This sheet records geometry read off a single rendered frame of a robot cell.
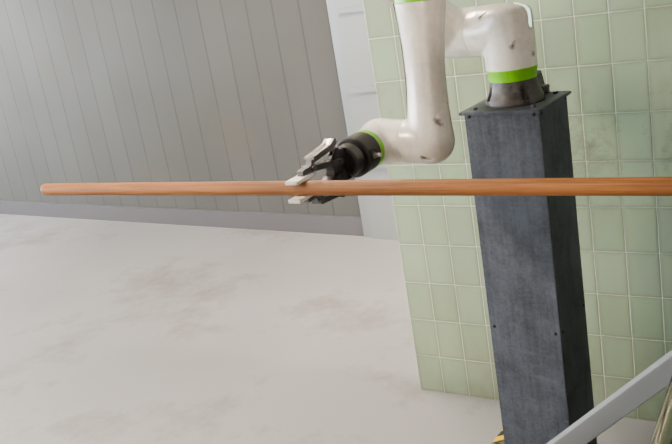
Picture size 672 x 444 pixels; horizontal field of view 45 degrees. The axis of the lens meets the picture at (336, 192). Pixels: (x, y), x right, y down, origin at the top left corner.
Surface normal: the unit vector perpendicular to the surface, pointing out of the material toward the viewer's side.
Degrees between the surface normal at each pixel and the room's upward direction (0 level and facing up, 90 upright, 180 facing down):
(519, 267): 90
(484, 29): 85
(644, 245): 90
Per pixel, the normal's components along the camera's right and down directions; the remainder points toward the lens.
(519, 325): -0.55, 0.31
